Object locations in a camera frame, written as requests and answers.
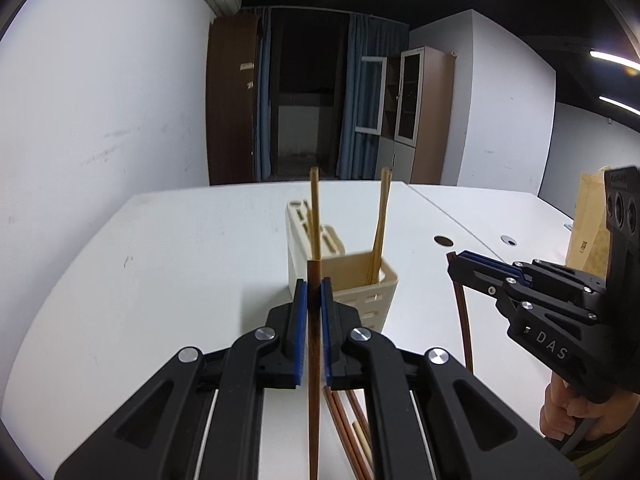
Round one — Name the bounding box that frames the white window frame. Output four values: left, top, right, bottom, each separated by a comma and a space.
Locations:
355, 56, 389, 136

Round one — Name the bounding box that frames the cream plastic utensil holder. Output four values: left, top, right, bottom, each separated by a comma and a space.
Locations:
285, 199, 400, 333

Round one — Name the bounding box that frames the brown glass-door cabinet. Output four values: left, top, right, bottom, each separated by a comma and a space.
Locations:
375, 46, 456, 186

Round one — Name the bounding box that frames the light grey cable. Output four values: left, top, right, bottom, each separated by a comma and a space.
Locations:
560, 417, 598, 457

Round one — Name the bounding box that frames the dark brown chopstick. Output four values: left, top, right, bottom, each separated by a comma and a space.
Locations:
306, 259, 322, 480
446, 251, 475, 375

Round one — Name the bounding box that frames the person's right hand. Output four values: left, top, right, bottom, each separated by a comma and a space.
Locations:
539, 375, 628, 442

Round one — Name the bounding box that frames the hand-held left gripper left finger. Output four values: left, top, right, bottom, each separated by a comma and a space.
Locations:
54, 278, 308, 480

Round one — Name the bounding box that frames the dark brown wooden wardrobe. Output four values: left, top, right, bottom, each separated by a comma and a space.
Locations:
207, 10, 263, 186

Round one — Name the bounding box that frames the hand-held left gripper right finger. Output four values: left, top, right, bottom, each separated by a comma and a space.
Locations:
320, 276, 583, 480

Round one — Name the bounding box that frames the reddish brown chopstick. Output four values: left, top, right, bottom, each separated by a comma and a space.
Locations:
346, 389, 372, 433
323, 388, 355, 480
331, 390, 373, 480

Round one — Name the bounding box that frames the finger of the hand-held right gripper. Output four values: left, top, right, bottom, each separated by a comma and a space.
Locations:
446, 254, 601, 328
460, 251, 609, 297

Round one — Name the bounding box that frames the blue curtain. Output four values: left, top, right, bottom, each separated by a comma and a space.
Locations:
337, 12, 410, 181
252, 7, 273, 183

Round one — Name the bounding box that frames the olive green garment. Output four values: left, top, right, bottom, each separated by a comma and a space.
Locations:
547, 427, 633, 478

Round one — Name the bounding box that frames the ceiling strip light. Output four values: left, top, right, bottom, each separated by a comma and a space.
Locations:
589, 49, 640, 68
599, 94, 640, 114

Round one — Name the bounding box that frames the brown paper bag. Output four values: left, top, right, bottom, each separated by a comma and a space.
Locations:
565, 164, 613, 277

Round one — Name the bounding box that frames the light bamboo chopstick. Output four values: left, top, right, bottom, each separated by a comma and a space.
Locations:
371, 168, 393, 283
309, 166, 321, 261
366, 168, 387, 283
351, 422, 374, 466

